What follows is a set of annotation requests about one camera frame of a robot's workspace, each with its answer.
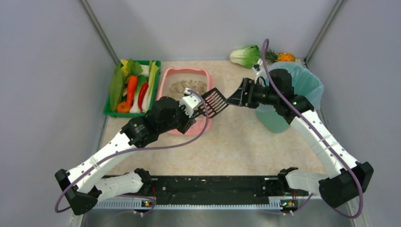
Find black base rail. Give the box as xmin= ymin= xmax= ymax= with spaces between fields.
xmin=122 ymin=175 xmax=296 ymax=208

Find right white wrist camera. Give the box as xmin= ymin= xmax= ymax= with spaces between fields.
xmin=252 ymin=59 xmax=270 ymax=84

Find toy green leaf vegetable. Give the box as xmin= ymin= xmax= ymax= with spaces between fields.
xmin=109 ymin=64 xmax=125 ymax=112

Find toy orange tomato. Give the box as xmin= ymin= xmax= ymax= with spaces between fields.
xmin=116 ymin=101 xmax=131 ymax=113

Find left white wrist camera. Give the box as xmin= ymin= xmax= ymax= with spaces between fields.
xmin=179 ymin=87 xmax=201 ymax=117

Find black litter scoop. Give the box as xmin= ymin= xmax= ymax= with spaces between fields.
xmin=194 ymin=87 xmax=228 ymax=119

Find toy white scallion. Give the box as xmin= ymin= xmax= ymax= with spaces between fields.
xmin=129 ymin=75 xmax=147 ymax=114

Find toy carrot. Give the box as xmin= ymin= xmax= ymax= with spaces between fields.
xmin=126 ymin=75 xmax=138 ymax=107

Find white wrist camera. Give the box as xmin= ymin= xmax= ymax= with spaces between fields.
xmin=179 ymin=87 xmax=201 ymax=117
xmin=252 ymin=59 xmax=270 ymax=84

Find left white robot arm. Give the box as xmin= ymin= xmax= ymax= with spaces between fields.
xmin=55 ymin=93 xmax=209 ymax=215

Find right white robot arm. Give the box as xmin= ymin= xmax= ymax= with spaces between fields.
xmin=226 ymin=69 xmax=374 ymax=208

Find toy celery stalk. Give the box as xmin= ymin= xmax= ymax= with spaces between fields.
xmin=142 ymin=61 xmax=159 ymax=113

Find toy bok choy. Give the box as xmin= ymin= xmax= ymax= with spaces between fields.
xmin=229 ymin=45 xmax=261 ymax=69

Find toy yellow corn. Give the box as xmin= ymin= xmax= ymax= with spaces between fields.
xmin=120 ymin=59 xmax=128 ymax=76

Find toy pineapple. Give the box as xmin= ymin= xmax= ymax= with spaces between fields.
xmin=266 ymin=49 xmax=296 ymax=62

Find pink litter box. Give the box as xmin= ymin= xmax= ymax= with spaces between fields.
xmin=157 ymin=68 xmax=215 ymax=135

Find toy red chili pepper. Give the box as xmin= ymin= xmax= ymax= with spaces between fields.
xmin=138 ymin=82 xmax=149 ymax=112

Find green vegetable basket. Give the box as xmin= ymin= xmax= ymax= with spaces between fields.
xmin=103 ymin=58 xmax=161 ymax=118

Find green trash bin with bag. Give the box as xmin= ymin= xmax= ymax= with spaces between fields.
xmin=255 ymin=61 xmax=324 ymax=133

